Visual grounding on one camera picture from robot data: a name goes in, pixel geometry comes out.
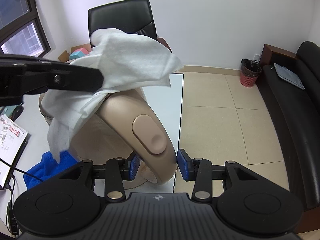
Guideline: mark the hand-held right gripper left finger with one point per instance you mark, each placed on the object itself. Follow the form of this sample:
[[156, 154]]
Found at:
[[133, 167]]

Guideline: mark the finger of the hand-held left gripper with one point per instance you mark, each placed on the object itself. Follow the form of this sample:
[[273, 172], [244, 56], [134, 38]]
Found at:
[[75, 78]]

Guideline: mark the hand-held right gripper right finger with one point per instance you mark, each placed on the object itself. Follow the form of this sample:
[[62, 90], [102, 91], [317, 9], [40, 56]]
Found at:
[[183, 167]]

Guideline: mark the beige electric kettle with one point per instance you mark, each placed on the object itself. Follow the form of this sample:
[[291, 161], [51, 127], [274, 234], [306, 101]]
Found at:
[[117, 125]]

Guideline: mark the white paper tissue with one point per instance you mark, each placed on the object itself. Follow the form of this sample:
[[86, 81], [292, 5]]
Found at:
[[130, 57]]

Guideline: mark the teal box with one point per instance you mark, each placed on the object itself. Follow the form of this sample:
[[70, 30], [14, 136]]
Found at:
[[74, 55]]

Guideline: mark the open cardboard box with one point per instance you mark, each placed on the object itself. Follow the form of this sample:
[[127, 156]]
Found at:
[[63, 56]]

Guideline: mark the pink box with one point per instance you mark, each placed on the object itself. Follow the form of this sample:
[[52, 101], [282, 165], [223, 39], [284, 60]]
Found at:
[[82, 50]]

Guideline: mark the black computer mouse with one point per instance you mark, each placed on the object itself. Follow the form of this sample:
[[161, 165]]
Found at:
[[17, 112]]

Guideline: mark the black leather office chair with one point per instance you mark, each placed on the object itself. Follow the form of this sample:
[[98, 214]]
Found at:
[[120, 15]]

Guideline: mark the blue microfibre cloth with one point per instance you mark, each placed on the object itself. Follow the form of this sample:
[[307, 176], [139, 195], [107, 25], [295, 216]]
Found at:
[[47, 167]]

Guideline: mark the dark framed window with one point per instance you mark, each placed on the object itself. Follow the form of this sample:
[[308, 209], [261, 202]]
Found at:
[[15, 10]]

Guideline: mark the white courier envelope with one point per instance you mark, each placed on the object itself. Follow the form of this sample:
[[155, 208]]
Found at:
[[10, 150]]

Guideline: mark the red trash bin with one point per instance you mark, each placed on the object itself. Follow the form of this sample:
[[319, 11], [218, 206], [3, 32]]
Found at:
[[250, 78]]

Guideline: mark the black leather sofa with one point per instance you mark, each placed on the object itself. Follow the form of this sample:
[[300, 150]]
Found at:
[[287, 110]]

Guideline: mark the grey pouch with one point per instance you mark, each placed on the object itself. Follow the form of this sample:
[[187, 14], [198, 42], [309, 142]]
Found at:
[[290, 77]]

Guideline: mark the brown wooden side table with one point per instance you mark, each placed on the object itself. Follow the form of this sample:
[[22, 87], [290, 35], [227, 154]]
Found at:
[[266, 55]]

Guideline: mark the white wall socket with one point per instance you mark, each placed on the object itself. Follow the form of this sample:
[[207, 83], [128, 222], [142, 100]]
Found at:
[[257, 57]]

